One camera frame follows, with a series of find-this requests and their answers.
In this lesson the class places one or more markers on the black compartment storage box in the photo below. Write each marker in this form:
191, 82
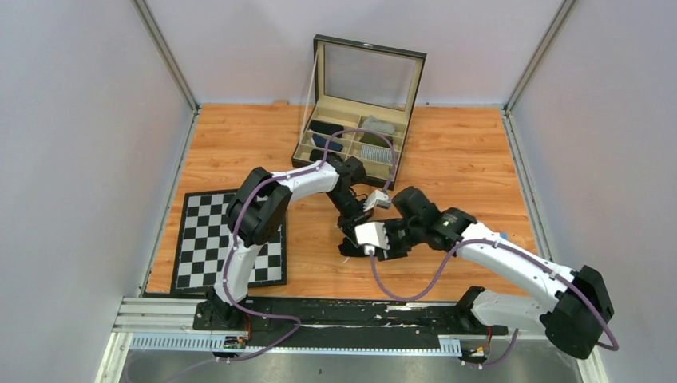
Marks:
351, 81

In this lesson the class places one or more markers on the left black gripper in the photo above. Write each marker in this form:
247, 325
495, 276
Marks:
347, 226

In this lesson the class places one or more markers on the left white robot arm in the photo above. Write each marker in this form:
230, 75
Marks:
256, 213

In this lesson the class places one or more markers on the olive green rolled cloth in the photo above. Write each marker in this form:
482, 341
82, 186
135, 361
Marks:
371, 138

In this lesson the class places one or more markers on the black underwear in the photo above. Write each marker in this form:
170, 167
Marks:
350, 249

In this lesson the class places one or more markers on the striped rolled cloth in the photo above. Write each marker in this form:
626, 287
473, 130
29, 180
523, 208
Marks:
377, 154

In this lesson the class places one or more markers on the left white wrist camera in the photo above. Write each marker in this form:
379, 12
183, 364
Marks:
377, 198

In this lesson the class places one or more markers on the aluminium frame rail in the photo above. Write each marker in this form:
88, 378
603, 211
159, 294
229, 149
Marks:
167, 339

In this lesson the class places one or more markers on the black white checkerboard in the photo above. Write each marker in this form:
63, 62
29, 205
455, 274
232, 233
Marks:
203, 241

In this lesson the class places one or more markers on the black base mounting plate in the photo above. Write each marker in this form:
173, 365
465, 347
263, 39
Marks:
356, 324

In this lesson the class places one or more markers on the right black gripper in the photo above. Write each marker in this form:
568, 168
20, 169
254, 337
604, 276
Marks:
393, 252

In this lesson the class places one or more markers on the grey rolled cloth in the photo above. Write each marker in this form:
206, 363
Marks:
374, 124

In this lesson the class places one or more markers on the black rolled cloth top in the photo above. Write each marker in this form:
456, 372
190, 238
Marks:
325, 128

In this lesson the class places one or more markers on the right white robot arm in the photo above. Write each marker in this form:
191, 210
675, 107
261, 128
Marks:
571, 308

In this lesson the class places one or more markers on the navy rolled cloth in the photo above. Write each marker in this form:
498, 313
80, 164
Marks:
321, 142

